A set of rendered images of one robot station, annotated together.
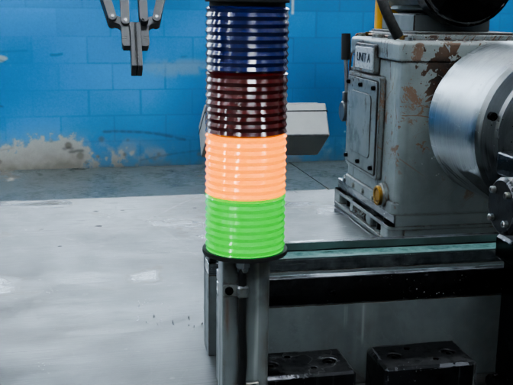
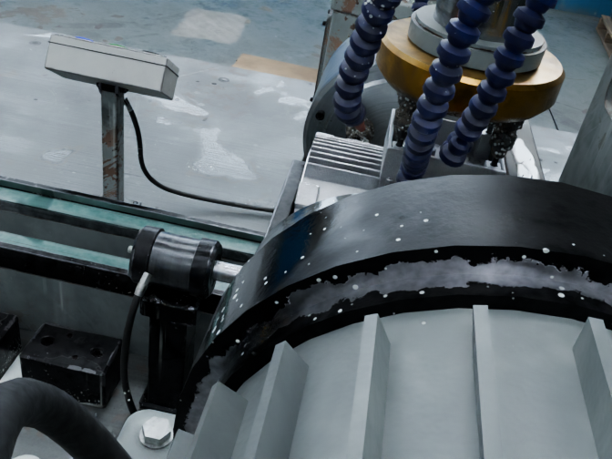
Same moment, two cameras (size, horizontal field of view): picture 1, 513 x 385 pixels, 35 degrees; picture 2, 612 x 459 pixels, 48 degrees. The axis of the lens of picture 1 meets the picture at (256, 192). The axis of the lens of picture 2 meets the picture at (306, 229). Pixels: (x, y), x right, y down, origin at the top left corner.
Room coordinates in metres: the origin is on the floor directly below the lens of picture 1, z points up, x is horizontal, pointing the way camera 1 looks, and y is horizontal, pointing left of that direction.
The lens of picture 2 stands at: (0.34, -0.54, 1.45)
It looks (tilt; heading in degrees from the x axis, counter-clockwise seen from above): 34 degrees down; 15
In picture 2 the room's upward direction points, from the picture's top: 10 degrees clockwise
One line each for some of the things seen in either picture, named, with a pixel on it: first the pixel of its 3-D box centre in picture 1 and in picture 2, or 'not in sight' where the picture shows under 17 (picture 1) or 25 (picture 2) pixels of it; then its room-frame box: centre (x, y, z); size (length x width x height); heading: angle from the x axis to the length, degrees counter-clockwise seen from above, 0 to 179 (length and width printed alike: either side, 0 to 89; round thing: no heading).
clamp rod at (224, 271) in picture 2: not in sight; (217, 270); (0.84, -0.33, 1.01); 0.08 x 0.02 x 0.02; 102
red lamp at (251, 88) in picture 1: (246, 101); not in sight; (0.60, 0.01, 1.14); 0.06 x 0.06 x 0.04
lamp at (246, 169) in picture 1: (246, 163); not in sight; (0.60, 0.01, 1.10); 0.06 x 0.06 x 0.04
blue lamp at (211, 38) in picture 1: (246, 38); not in sight; (0.60, 0.01, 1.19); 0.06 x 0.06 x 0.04
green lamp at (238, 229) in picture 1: (245, 221); not in sight; (0.60, 0.01, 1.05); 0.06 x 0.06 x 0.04
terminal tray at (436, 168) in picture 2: not in sight; (437, 168); (1.01, -0.50, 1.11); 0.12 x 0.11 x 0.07; 102
